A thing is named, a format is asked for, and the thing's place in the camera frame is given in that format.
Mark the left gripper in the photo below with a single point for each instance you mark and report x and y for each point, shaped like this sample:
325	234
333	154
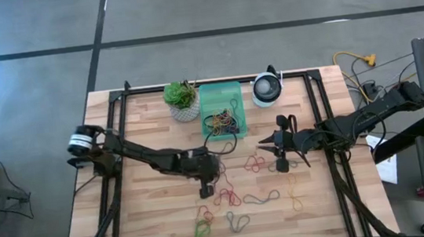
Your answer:
201	165

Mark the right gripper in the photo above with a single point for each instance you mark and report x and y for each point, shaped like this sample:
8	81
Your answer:
289	144

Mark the yellow rubber band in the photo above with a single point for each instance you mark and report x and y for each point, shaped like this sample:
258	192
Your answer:
220	122
293	200

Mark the wide black rubber band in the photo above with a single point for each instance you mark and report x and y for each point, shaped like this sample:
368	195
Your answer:
206	125

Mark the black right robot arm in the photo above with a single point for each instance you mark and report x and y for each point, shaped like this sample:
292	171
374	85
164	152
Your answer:
373	111

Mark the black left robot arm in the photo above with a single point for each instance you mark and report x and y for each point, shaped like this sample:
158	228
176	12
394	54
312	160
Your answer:
141	155

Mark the green rubber band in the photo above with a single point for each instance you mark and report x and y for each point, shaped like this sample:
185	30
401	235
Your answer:
200	230

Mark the thin black rubber band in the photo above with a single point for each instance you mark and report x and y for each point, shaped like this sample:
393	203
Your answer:
227	143

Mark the teal translucent plastic bin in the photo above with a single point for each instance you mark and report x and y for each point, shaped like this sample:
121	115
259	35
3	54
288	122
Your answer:
217	94

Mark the succulent in triangle-pattern pot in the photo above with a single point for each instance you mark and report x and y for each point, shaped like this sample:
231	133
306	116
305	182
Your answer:
183	111

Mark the black power adapter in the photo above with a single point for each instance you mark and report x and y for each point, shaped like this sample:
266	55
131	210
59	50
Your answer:
370	89

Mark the white paper sheet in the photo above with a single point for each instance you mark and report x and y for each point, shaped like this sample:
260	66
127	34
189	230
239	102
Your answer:
389	171

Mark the black desk bar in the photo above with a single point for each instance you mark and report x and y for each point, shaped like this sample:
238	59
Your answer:
400	142

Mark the small red object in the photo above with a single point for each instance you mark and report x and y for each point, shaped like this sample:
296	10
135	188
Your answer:
420	192

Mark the white dome security camera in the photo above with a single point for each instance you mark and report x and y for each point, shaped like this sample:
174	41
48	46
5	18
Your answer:
267	89

